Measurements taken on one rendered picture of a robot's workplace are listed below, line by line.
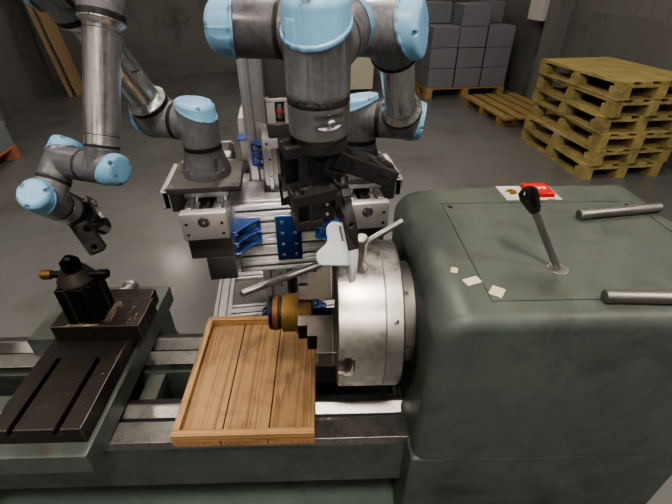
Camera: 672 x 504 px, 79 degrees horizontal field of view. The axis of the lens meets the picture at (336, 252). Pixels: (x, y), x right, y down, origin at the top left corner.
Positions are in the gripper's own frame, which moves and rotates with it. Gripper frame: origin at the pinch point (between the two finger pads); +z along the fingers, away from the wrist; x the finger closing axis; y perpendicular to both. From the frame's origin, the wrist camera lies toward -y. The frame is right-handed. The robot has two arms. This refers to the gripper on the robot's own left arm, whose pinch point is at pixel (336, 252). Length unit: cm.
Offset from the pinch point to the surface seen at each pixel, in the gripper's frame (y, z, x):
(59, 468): 57, 43, -8
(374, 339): -5.5, 19.0, 5.0
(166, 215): 40, 157, -275
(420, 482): -12, 55, 19
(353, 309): -3.3, 14.6, 0.3
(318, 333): 2.2, 23.8, -4.1
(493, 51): -486, 133, -501
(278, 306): 7.6, 23.2, -13.7
